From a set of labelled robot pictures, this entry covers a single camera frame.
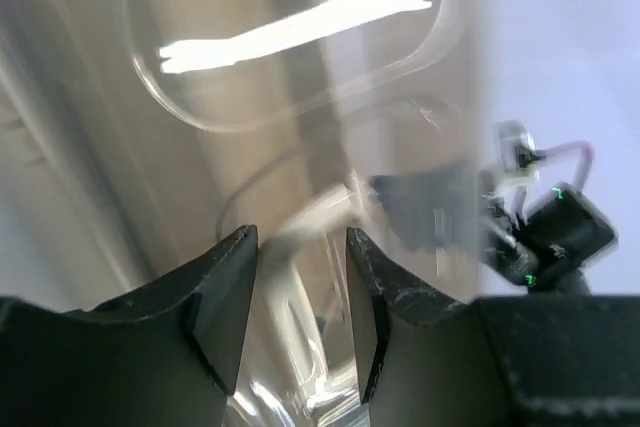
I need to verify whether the beige plastic toolbox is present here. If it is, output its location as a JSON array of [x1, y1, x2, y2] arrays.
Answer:
[[1, 0, 483, 426]]

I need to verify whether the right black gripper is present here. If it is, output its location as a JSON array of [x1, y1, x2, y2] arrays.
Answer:
[[369, 166, 539, 289]]

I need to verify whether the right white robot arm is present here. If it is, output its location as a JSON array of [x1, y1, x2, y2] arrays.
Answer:
[[368, 164, 617, 293]]

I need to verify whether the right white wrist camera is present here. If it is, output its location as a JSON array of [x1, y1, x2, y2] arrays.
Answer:
[[493, 120, 539, 194]]

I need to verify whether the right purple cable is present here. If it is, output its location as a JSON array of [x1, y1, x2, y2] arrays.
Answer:
[[534, 139, 597, 193]]

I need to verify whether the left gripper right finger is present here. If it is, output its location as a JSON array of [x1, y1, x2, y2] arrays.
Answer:
[[346, 228, 639, 426]]

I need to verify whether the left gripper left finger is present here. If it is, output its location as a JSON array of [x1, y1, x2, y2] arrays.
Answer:
[[1, 225, 258, 426]]

